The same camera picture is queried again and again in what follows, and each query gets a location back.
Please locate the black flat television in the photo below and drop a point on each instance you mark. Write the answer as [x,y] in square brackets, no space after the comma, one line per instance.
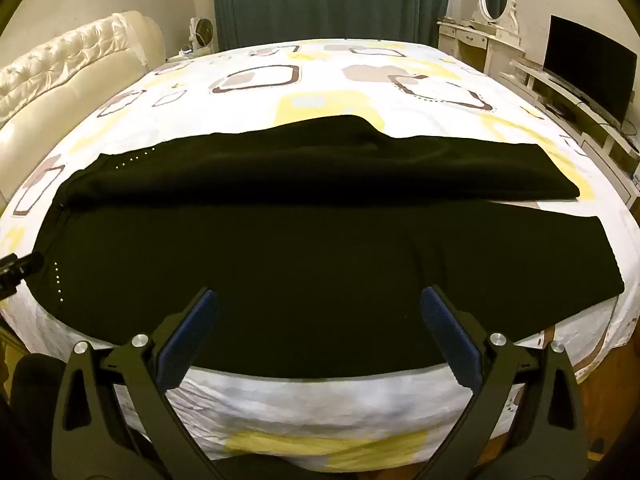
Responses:
[590,65]

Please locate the white television stand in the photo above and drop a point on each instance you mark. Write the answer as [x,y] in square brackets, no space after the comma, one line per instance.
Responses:
[595,125]

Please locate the white vanity table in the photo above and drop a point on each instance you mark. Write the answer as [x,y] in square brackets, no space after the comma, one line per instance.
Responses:
[475,42]

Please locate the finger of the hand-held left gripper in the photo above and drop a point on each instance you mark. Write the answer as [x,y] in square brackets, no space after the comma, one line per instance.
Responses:
[20,270]

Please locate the black pants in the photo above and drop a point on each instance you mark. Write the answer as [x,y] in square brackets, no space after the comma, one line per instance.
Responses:
[300,260]

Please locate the cream tufted headboard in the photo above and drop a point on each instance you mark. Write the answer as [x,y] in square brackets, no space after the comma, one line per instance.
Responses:
[60,75]

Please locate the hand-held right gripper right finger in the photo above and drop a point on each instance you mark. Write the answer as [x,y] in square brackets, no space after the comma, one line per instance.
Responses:
[450,340]

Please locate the teal curtain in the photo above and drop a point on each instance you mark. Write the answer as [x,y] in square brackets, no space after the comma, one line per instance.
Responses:
[325,0]

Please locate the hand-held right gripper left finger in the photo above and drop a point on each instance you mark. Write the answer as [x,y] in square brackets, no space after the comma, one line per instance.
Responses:
[191,340]

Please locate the patterned white bed sheet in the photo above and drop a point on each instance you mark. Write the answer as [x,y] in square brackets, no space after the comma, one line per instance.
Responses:
[350,85]

